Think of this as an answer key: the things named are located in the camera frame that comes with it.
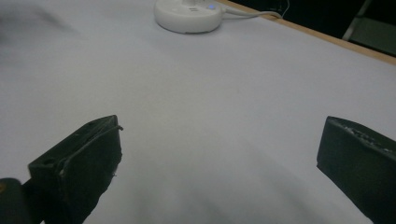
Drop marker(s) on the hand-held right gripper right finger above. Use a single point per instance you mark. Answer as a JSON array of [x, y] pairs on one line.
[[361, 161]]

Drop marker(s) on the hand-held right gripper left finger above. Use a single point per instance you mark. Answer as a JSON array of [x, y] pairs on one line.
[[84, 168]]

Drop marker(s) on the grey metal stand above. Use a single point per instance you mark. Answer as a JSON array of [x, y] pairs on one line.
[[369, 34]]

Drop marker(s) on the round white power strip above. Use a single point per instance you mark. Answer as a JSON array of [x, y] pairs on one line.
[[186, 15]]

